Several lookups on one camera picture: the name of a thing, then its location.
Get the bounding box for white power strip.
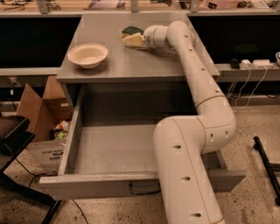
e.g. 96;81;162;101
240;59;273;69

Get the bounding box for open grey top drawer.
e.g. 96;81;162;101
38;85;246;201

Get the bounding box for grey background shelf rail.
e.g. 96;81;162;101
0;67;60;76

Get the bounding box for black floor cable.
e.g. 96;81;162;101
4;143;89;224

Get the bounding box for white paper bowl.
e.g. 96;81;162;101
67;43;109;69

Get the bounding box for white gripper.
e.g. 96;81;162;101
122;25;168;48

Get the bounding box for black cart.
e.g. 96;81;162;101
0;115;61;224

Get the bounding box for white printed cardboard box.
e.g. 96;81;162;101
27;139;66;175

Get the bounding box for colourful items in box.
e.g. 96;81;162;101
51;121;71;140

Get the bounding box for white cable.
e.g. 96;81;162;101
234;64;252;107

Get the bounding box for brown cardboard box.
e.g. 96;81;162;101
17;75;73;142

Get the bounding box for green and yellow sponge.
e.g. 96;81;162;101
122;26;144;38

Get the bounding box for grey metal cabinet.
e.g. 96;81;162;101
57;11;222;105

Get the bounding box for black power adapter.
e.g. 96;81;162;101
229;59;240;69

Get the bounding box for black floor stand bar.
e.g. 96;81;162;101
254;136;280;206

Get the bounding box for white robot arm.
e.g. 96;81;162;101
122;21;236;224

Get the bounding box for black drawer handle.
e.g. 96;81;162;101
129;182;161;195

